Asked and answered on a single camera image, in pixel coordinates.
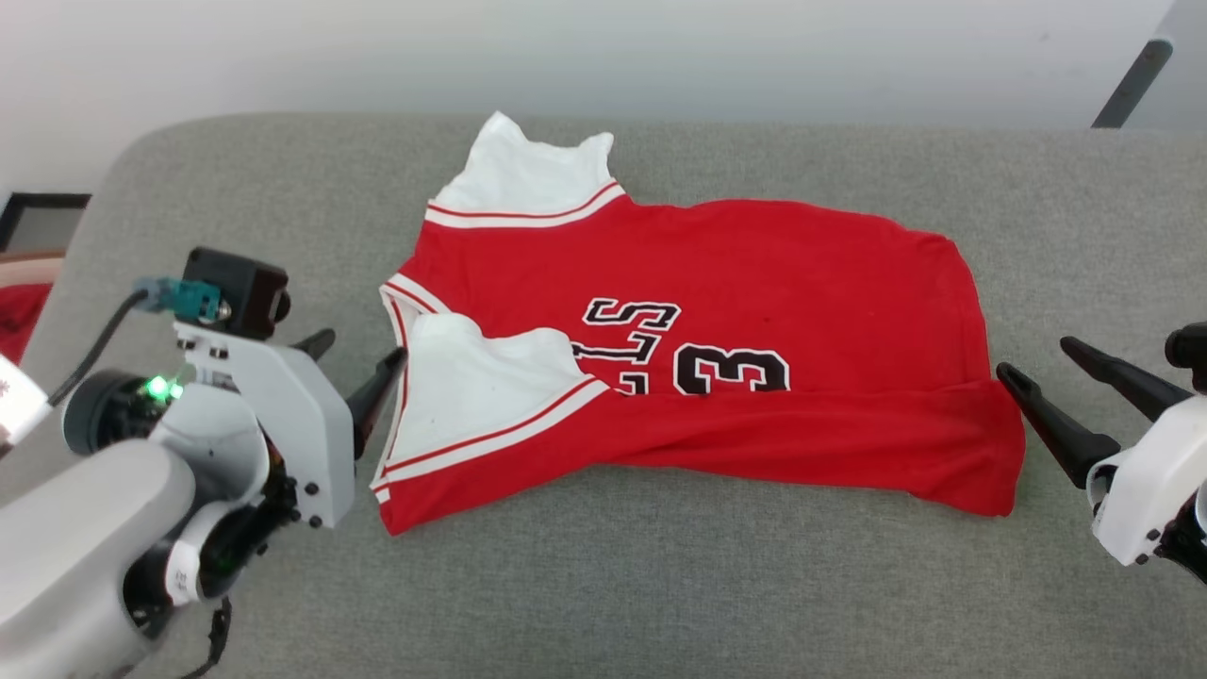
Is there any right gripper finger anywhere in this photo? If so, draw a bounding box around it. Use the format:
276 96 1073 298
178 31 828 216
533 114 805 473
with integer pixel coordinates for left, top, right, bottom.
996 363 1123 489
1060 336 1194 422

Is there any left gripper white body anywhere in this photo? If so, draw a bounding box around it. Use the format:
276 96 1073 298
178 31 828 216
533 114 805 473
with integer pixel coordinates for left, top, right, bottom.
173 321 357 529

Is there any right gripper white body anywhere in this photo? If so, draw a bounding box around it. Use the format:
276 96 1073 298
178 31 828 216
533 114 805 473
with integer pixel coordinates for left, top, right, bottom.
1086 391 1207 567

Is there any red and white jersey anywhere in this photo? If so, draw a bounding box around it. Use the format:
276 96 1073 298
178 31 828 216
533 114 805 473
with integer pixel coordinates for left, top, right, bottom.
370 111 1027 537

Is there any red cloth in basket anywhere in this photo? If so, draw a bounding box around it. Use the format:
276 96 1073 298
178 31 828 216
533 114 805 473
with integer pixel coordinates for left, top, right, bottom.
0 283 53 364

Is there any dark door edge strip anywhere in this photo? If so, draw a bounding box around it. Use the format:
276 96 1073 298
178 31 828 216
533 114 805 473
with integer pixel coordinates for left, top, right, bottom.
1092 38 1175 129

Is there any cream laundry basket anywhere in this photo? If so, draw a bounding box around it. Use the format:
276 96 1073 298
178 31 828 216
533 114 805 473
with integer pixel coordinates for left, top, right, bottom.
0 250 65 444

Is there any left camera teal-plug cable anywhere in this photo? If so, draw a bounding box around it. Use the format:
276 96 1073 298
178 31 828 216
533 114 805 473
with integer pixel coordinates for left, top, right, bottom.
47 276 223 406

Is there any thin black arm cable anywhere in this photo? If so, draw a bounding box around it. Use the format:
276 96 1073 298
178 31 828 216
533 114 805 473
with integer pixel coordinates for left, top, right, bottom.
179 596 233 679

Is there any black rectangular frame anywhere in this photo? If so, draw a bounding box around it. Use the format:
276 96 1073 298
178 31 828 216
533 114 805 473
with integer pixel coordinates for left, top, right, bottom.
0 192 92 254

